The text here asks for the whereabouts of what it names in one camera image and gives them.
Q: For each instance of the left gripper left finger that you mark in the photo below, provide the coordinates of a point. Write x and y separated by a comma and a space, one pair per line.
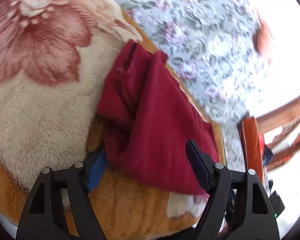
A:
58, 206

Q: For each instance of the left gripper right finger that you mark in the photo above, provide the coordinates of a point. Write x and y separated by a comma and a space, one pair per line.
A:
238, 206

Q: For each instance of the dark red garment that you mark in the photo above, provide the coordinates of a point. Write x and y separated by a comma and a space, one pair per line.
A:
149, 119

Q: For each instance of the pink pillow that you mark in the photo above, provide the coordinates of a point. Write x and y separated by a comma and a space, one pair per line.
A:
263, 40

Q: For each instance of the floral grey bedspread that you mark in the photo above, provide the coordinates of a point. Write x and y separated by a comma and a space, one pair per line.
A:
209, 44

